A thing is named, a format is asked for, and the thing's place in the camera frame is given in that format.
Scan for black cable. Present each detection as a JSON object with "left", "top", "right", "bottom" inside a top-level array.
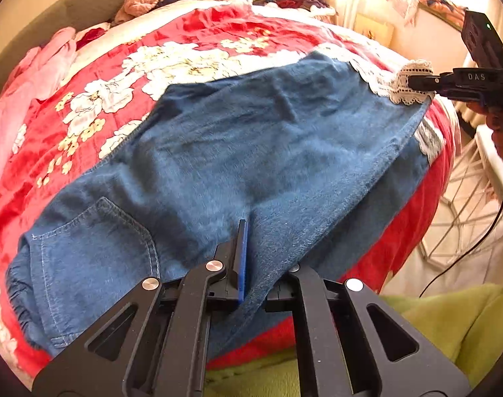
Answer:
[{"left": 418, "top": 165, "right": 503, "bottom": 299}]

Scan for purple clothes in basket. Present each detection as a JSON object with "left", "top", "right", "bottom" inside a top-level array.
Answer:
[{"left": 276, "top": 0, "right": 329, "bottom": 11}]

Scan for cream bed sheet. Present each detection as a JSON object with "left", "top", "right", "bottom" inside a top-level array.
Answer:
[{"left": 60, "top": 0, "right": 337, "bottom": 86}]

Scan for pink quilt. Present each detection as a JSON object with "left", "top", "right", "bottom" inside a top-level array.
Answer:
[{"left": 0, "top": 26, "right": 78, "bottom": 212}]

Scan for pink crumpled garment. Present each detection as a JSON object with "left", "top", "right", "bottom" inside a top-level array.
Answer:
[{"left": 113, "top": 0, "right": 163, "bottom": 25}]

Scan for yellow box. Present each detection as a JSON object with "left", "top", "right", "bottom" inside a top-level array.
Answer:
[{"left": 354, "top": 13, "right": 395, "bottom": 48}]

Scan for dark red pillow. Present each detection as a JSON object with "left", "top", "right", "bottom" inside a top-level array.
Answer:
[{"left": 76, "top": 28, "right": 107, "bottom": 50}]

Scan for green cloth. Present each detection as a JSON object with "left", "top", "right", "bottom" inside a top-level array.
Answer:
[{"left": 203, "top": 282, "right": 503, "bottom": 397}]

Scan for white wire rack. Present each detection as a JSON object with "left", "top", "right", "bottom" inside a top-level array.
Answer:
[{"left": 418, "top": 125, "right": 503, "bottom": 269}]

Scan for red floral blanket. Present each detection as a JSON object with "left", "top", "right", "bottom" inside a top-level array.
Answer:
[{"left": 0, "top": 1, "right": 460, "bottom": 379}]

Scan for right hand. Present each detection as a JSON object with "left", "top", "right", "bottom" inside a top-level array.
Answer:
[{"left": 467, "top": 102, "right": 503, "bottom": 159}]

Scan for grey headboard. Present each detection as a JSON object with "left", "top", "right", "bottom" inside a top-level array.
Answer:
[{"left": 0, "top": 0, "right": 178, "bottom": 100}]

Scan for blue denim lace-trimmed pants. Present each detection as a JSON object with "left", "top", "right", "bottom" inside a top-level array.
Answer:
[{"left": 6, "top": 52, "right": 430, "bottom": 357}]

